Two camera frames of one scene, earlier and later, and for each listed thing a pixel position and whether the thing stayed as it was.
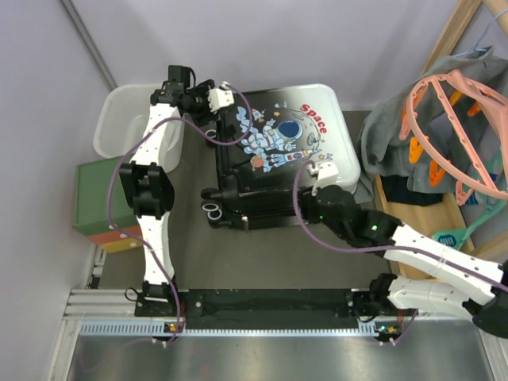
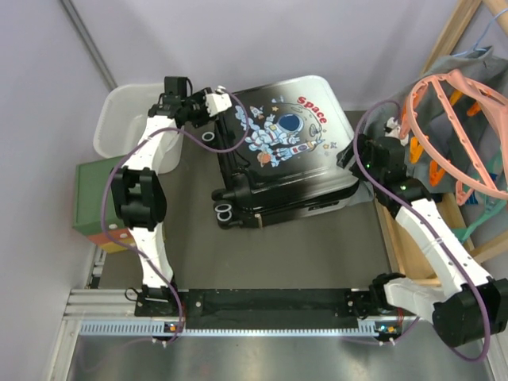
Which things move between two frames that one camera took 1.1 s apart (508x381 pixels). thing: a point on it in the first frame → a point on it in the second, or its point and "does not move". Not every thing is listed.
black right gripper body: [310, 201] → [348, 157]
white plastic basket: [121, 121] does not move
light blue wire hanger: [481, 49] does not move
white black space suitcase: [265, 140] does not move
